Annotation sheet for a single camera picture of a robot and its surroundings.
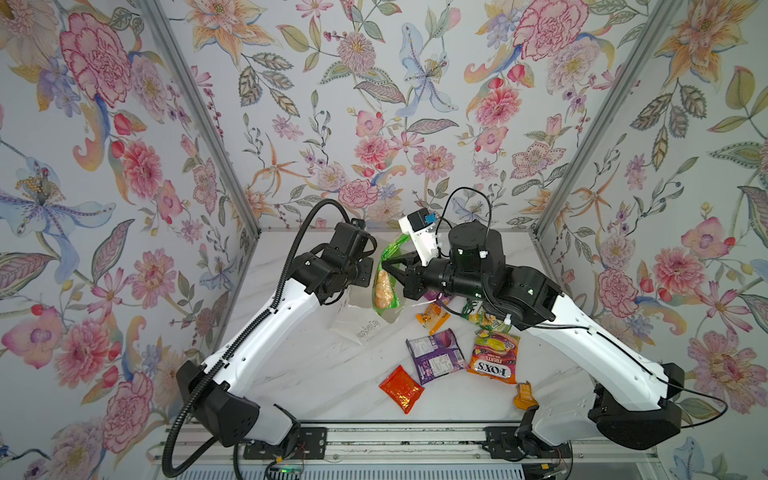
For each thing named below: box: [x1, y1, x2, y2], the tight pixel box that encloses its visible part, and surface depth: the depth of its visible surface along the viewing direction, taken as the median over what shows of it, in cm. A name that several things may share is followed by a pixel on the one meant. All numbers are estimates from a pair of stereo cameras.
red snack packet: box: [378, 365, 425, 415], surface depth 83 cm
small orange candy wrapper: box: [513, 380, 539, 409], surface depth 82 cm
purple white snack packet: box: [406, 328, 470, 386], surface depth 88 cm
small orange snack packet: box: [416, 304, 451, 336], surface depth 97 cm
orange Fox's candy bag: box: [468, 330, 521, 384], surface depth 87 cm
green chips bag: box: [373, 234, 411, 316], surface depth 59 cm
